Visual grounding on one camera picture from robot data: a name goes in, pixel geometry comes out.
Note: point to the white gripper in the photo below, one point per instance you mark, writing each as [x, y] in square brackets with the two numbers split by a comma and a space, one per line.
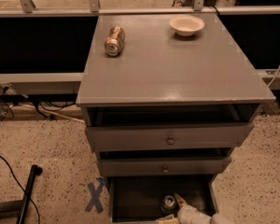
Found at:
[188, 215]

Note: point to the green white 7up can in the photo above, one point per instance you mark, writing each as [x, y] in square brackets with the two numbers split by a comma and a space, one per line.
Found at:
[168, 204]

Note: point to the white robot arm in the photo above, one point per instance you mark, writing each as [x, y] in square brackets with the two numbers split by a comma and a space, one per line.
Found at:
[216, 218]

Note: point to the grey bottom drawer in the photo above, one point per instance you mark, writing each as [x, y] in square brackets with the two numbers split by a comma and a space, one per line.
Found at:
[137, 199]

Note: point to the grey drawer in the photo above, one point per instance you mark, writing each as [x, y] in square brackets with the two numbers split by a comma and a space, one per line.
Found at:
[137, 199]
[197, 161]
[172, 136]

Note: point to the grey middle drawer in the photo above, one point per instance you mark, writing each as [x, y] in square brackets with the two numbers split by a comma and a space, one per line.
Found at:
[197, 161]

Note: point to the grey top drawer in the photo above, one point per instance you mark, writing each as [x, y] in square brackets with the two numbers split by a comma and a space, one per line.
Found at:
[172, 136]

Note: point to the grey drawer cabinet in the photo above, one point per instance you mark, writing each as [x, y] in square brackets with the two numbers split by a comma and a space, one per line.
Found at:
[164, 112]

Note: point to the brown soda can lying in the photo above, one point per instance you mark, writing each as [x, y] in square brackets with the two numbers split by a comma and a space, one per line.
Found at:
[114, 44]

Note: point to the blue tape X mark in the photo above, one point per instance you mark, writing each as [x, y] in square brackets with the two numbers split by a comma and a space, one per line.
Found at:
[95, 194]

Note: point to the black metal bar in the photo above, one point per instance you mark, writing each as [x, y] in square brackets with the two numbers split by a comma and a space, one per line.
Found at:
[34, 172]

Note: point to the white bowl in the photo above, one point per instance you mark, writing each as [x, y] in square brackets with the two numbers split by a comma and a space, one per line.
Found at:
[186, 25]

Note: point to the metal railing frame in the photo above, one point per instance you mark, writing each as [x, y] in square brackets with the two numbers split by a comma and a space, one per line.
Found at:
[37, 81]

